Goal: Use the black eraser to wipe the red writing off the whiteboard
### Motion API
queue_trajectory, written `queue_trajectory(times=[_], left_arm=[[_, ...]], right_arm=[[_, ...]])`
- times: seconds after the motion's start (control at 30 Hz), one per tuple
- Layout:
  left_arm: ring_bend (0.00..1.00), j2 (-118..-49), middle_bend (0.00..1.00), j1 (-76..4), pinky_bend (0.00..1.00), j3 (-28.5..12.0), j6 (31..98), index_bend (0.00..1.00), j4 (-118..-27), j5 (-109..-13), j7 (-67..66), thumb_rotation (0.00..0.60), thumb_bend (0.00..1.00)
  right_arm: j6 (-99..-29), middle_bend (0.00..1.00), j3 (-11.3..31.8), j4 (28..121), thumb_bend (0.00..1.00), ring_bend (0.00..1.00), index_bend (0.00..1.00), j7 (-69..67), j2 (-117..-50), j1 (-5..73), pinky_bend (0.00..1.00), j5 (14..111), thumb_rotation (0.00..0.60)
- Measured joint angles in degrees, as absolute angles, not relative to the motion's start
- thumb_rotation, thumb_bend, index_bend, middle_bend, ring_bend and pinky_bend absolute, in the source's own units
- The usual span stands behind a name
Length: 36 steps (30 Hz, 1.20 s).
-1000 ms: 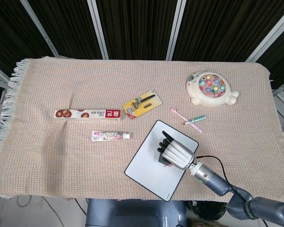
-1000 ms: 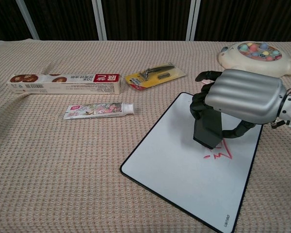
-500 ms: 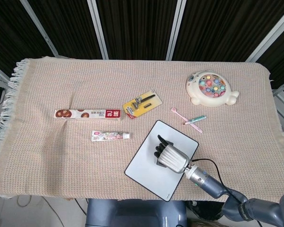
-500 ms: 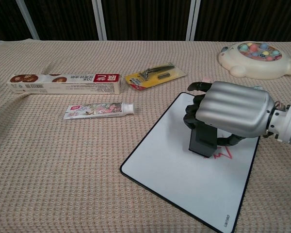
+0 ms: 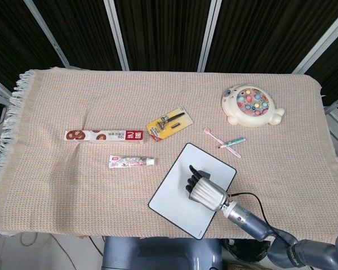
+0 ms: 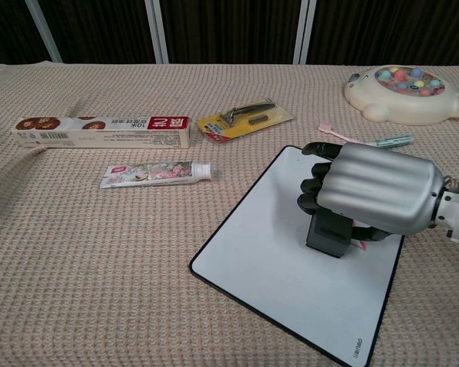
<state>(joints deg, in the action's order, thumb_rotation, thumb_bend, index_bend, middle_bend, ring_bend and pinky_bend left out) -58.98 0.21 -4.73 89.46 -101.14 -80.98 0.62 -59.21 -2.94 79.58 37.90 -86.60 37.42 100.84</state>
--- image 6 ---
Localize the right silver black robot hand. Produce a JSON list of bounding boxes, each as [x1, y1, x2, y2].
[[297, 141, 444, 244]]

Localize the black board eraser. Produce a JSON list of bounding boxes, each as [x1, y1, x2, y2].
[[304, 213, 355, 260]]

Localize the white board with black frame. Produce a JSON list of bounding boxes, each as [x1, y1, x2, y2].
[[188, 145, 406, 367]]

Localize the green capped marker pen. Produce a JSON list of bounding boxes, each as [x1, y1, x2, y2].
[[370, 134, 416, 148]]

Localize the pink toothbrush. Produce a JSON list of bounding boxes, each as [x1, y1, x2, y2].
[[317, 122, 350, 141]]

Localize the cream fishing game toy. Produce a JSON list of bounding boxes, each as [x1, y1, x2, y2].
[[343, 64, 459, 126]]

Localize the yellow razor blister pack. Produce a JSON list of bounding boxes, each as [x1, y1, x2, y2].
[[197, 97, 294, 143]]

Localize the floral toothpaste tube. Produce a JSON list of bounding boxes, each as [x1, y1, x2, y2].
[[99, 160, 212, 190]]

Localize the long white toothpaste box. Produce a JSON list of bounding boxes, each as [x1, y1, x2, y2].
[[10, 115, 194, 150]]

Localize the beige waffle tablecloth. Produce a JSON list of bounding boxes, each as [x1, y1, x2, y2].
[[0, 63, 459, 367]]

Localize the aluminium partition post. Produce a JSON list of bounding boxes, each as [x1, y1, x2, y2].
[[292, 0, 317, 65], [144, 0, 170, 65], [24, 0, 63, 63]]

